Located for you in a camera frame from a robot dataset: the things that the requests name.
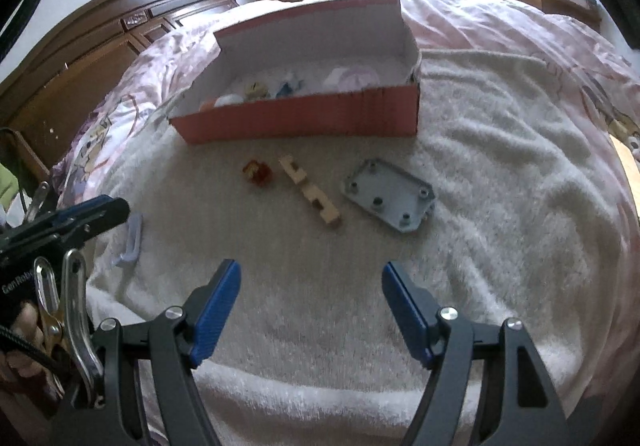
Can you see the lavender plastic clip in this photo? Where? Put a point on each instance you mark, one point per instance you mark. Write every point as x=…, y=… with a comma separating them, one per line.
x=130, y=241

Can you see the wooden puzzle block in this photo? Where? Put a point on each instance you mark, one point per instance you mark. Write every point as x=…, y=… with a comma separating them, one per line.
x=310, y=191

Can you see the light wooden bed frame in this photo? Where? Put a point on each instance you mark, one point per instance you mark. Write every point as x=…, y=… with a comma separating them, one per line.
x=629, y=176

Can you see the dark wooden headboard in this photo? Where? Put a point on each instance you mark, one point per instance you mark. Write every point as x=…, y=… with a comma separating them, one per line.
x=75, y=51

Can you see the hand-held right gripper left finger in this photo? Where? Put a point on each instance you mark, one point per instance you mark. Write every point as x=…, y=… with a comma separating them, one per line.
x=217, y=311

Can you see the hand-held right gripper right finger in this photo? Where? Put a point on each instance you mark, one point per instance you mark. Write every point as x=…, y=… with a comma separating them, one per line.
x=407, y=311

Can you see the grey plastic plate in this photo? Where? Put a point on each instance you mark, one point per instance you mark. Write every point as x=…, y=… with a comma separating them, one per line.
x=387, y=196

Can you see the beige towel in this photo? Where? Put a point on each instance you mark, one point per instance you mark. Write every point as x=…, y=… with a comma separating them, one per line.
x=475, y=201

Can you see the red cardboard box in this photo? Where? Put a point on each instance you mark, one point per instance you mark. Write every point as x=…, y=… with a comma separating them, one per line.
x=325, y=116

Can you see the pink printed bedsheet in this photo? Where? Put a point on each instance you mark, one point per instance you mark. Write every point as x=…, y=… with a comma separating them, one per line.
x=475, y=21

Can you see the small red toy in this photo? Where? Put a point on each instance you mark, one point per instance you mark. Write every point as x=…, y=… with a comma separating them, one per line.
x=257, y=172

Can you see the person's left hand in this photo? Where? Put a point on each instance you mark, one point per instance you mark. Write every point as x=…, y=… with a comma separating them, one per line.
x=25, y=336

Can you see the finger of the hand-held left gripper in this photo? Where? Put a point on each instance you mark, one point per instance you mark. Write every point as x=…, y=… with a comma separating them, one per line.
x=97, y=212

